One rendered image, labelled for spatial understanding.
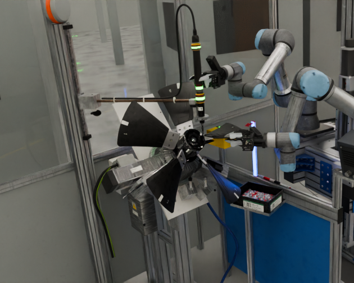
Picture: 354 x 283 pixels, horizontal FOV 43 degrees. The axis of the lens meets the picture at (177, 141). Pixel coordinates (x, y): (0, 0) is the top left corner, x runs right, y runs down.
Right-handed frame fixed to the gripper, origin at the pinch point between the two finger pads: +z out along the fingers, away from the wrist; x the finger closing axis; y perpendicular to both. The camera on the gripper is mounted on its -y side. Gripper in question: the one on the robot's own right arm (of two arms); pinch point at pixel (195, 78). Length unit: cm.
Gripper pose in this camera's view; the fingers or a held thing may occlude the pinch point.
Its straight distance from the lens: 216.2
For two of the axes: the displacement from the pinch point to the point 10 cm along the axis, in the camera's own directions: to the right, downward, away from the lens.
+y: 0.9, 9.4, 3.3
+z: -7.0, 3.0, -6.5
